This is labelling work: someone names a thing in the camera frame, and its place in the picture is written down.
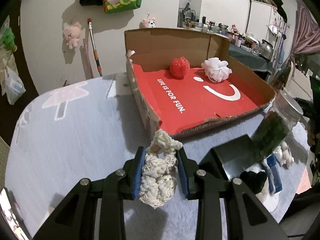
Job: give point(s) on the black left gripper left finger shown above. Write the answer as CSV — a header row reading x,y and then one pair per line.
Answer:
x,y
95,208

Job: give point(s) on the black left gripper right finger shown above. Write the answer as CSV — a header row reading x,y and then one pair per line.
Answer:
x,y
246,217

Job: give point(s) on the white fluffy rabbit hair clip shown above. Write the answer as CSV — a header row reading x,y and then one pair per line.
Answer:
x,y
283,155

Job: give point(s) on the cream fluffy scrunchie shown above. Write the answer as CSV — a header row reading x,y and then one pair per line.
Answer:
x,y
158,182

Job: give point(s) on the black fluffy scrunchie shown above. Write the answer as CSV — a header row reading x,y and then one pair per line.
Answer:
x,y
255,181

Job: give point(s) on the black rectangular box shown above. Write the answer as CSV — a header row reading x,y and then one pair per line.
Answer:
x,y
229,160

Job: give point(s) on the grey patterned table cloth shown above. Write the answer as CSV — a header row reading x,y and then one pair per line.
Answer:
x,y
92,135

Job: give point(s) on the green tea glass jar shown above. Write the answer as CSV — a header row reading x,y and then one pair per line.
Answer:
x,y
278,122

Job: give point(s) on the plastic bag on door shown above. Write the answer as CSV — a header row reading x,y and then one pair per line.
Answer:
x,y
14,87

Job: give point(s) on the white mesh bath pouf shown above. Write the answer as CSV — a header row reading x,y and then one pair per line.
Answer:
x,y
216,70

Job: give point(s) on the dark green side table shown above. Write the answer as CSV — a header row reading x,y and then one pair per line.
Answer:
x,y
260,66

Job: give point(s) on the red-lined cardboard box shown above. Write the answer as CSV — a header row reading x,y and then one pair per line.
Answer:
x,y
183,107

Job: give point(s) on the red mesh bath pouf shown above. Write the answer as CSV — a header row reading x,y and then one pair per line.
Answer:
x,y
179,67

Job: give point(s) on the steel kettle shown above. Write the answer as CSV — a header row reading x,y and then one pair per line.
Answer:
x,y
265,50

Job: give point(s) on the green plush on door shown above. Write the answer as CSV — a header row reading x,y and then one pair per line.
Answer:
x,y
8,40

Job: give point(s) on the pink plush behind box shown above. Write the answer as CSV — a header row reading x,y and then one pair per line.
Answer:
x,y
148,23

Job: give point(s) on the orange-handled broom stick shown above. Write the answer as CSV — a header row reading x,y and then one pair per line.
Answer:
x,y
96,58

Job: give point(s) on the pink plush toy on wall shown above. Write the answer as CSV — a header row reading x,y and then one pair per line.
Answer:
x,y
71,34

